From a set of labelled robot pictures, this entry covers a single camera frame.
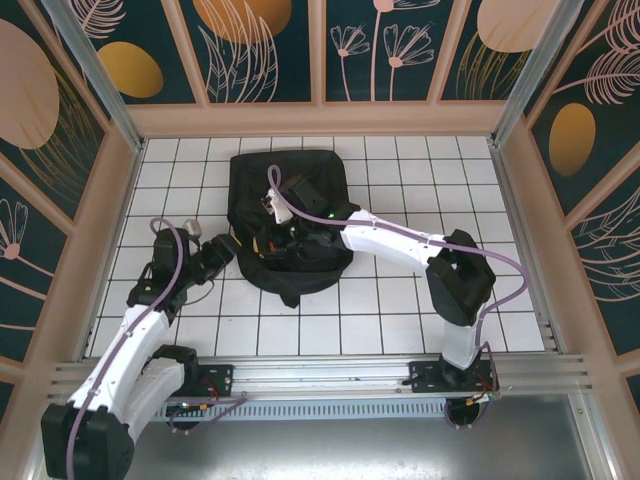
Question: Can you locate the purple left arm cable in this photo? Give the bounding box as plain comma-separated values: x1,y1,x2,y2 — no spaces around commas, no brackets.
66,216,250,480

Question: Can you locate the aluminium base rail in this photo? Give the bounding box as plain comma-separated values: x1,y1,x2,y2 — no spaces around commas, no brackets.
47,353,597,402

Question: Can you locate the grey metal panel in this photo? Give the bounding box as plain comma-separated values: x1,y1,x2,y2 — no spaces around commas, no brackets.
29,394,617,480

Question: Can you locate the grey slotted cable duct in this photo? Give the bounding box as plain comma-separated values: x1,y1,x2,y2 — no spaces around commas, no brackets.
149,400,572,424

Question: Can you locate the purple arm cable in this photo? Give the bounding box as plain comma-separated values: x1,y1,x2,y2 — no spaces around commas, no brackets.
66,216,250,480
266,164,532,432

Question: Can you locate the aluminium right corner post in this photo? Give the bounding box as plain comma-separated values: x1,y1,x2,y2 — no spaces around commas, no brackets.
490,0,587,147

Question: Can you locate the aluminium left corner post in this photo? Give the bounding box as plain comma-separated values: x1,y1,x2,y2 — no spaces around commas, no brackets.
40,0,147,153

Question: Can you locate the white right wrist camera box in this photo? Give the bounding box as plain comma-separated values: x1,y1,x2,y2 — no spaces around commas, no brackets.
260,188,293,225

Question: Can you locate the aluminium corner post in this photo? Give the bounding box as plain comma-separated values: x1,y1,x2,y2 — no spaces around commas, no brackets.
40,0,147,153
490,0,587,147

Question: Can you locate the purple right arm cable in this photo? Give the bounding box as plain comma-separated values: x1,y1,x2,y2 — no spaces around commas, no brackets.
266,164,532,432

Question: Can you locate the black backpack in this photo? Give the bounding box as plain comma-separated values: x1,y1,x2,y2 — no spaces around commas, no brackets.
225,148,357,309

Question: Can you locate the aluminium side rail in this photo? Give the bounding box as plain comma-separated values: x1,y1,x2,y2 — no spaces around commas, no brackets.
487,137,570,354

